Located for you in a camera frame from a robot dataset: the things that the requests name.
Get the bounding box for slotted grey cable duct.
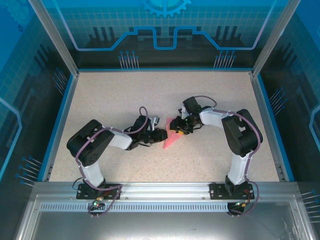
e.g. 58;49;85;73
39;202;230;213

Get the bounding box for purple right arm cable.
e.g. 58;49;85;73
193;94;264;217

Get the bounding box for blue printed side panel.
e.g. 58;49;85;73
0;0;76;196
257;0;320;201

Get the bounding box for pink paper sheet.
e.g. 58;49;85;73
162;117;185;150

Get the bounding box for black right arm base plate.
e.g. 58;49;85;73
209;182;258;201

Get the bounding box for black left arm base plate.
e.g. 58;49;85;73
76;182;123;201

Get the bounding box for aluminium frame post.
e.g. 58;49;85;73
250;0;302;78
27;0;80;80

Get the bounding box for blue table edge trim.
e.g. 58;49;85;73
257;73;296;182
37;73;78;183

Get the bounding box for blue printed gear panel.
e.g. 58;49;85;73
47;0;278;70

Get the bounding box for aluminium mounting rail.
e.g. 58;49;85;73
32;181;300;201

